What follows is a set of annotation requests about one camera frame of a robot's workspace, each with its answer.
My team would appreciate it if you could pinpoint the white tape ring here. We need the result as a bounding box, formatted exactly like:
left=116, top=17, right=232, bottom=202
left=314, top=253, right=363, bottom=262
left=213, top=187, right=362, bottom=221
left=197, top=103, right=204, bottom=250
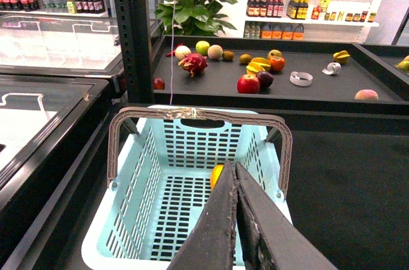
left=289, top=71, right=314, bottom=87

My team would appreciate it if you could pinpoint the grey-brown basket handle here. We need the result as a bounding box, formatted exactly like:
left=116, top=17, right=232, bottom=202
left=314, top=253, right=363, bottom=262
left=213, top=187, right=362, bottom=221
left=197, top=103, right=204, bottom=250
left=106, top=107, right=293, bottom=197

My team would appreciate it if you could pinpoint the light blue plastic basket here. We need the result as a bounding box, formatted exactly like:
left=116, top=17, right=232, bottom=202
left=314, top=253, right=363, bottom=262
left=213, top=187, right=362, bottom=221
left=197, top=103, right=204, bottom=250
left=81, top=118, right=290, bottom=269

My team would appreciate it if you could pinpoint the brown kiwi right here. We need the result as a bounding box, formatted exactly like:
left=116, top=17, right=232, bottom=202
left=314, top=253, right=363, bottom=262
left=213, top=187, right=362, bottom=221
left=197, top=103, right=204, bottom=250
left=239, top=54, right=252, bottom=65

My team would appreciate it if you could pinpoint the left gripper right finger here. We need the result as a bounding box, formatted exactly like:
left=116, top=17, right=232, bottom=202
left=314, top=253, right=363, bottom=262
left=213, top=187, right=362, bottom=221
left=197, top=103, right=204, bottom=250
left=235, top=163, right=336, bottom=269

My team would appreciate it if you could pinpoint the white round fruit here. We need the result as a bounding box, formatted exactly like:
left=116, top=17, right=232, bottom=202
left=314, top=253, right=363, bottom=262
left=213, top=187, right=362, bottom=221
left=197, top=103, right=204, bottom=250
left=174, top=45, right=192, bottom=61

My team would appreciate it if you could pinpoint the green potted plant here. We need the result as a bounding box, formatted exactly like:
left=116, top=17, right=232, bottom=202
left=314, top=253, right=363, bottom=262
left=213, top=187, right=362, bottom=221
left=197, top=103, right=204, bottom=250
left=155, top=0, right=237, bottom=36

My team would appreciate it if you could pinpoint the dark purple plum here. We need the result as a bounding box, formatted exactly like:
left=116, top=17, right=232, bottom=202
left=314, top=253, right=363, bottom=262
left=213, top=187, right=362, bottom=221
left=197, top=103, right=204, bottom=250
left=256, top=71, right=274, bottom=89

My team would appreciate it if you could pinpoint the small dark red fruit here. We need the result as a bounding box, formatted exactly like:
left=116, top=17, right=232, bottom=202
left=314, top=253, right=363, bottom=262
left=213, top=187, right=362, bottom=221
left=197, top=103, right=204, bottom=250
left=153, top=77, right=166, bottom=90

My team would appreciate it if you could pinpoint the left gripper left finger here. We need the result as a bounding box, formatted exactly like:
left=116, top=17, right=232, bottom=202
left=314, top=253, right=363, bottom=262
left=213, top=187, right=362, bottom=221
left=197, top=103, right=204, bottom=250
left=167, top=161, right=238, bottom=269

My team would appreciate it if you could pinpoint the yellow mango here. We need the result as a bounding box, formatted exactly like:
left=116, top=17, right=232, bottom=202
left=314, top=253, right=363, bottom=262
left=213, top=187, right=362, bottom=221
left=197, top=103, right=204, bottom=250
left=210, top=165, right=224, bottom=189

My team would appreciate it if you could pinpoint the glass-top freezer chest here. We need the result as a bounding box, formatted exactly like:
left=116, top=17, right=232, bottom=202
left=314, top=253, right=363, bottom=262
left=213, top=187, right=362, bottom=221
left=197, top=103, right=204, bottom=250
left=0, top=13, right=160, bottom=239

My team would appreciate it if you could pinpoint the yellow star fruit cluster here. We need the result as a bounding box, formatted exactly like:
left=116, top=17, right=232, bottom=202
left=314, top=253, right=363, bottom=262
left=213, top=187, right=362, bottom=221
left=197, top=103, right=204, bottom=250
left=246, top=57, right=271, bottom=75

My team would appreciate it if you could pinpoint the beige round melon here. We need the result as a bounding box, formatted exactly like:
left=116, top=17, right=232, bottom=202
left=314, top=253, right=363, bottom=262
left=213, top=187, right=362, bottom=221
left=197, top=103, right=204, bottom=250
left=207, top=45, right=224, bottom=60

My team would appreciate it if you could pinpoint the green pear right tray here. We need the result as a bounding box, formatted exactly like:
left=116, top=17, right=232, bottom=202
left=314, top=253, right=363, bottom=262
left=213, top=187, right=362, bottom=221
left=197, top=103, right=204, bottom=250
left=395, top=56, right=409, bottom=74

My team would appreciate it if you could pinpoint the brown kiwi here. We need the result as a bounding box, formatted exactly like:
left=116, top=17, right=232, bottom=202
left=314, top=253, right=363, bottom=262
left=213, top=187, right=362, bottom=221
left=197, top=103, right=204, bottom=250
left=222, top=50, right=235, bottom=62
left=239, top=54, right=252, bottom=65

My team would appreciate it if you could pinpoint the yellow star fruit right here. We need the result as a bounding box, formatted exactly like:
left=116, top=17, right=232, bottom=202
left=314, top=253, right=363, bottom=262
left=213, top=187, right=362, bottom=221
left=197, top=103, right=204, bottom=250
left=333, top=50, right=351, bottom=64

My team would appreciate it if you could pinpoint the white hanging cord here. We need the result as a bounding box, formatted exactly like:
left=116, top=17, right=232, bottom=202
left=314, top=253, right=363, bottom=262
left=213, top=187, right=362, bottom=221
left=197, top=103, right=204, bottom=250
left=169, top=0, right=178, bottom=107

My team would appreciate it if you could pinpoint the black metal shelf post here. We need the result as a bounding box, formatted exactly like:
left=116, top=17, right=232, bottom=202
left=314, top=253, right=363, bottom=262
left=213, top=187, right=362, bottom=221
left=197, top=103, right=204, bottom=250
left=114, top=0, right=154, bottom=104

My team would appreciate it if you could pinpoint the brown kiwi left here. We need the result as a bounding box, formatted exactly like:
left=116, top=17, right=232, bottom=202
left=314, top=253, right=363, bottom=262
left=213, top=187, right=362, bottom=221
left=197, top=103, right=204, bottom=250
left=222, top=50, right=235, bottom=62

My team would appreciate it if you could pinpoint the red apple on tray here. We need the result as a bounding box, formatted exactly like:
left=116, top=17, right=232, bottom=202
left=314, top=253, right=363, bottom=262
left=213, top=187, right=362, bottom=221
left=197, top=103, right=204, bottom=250
left=236, top=74, right=261, bottom=94

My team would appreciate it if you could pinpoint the orange persimmon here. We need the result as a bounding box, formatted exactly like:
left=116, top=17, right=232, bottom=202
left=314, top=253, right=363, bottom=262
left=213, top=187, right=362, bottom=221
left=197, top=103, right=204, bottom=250
left=268, top=56, right=286, bottom=72

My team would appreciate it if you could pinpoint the crumpled white tape piece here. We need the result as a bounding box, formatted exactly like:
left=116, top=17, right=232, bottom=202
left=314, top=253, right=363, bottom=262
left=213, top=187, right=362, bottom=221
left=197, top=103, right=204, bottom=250
left=322, top=62, right=342, bottom=75

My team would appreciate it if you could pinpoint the pink dragon fruit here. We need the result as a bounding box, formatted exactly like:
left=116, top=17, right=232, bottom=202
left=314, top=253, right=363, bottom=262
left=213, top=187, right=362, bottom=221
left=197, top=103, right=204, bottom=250
left=178, top=53, right=208, bottom=77

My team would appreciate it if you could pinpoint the peach at tray front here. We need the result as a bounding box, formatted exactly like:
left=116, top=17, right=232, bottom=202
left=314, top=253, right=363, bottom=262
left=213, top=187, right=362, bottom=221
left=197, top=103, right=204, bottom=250
left=354, top=89, right=379, bottom=101

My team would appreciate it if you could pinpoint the green apple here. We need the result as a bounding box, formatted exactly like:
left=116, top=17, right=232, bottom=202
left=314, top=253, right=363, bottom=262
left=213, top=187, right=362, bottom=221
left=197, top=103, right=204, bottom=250
left=196, top=40, right=210, bottom=56

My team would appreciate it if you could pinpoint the black fruit display tray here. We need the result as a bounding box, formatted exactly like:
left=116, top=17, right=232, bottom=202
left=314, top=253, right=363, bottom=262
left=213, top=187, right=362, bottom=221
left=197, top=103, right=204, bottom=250
left=152, top=36, right=408, bottom=116

